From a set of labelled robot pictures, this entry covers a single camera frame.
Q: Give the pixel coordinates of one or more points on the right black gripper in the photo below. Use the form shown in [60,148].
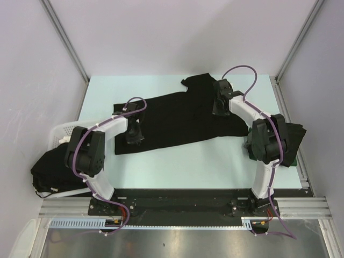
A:
[216,111]

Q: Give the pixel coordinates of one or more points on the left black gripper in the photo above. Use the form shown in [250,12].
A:
[136,140]

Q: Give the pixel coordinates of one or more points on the black t shirt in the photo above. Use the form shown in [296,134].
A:
[181,118]

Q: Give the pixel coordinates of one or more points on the white plastic laundry basket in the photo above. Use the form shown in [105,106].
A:
[62,130]

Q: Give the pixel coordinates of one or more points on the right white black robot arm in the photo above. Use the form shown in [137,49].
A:
[268,138]

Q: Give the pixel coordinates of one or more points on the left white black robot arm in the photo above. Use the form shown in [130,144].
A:
[85,154]

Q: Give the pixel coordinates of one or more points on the black folded shirt on stack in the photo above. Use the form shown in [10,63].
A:
[293,142]

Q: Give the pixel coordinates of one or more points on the grey folded shirt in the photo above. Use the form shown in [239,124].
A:
[248,142]

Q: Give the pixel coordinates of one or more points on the white cloth in basket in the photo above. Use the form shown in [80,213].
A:
[65,139]

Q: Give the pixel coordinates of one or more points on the green folded shirt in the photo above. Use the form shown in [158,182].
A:
[291,164]

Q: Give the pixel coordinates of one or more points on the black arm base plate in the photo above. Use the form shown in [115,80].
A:
[185,208]

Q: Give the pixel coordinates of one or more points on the right aluminium side rail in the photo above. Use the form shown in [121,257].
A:
[296,134]

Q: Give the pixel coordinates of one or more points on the right aluminium corner post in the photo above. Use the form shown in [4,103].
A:
[310,19]

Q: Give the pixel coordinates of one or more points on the aluminium corner post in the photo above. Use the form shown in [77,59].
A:
[310,19]
[62,34]

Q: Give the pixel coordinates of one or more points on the aluminium frame rail front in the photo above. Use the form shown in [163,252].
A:
[290,208]

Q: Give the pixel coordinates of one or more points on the left aluminium corner post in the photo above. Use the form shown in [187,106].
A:
[62,34]

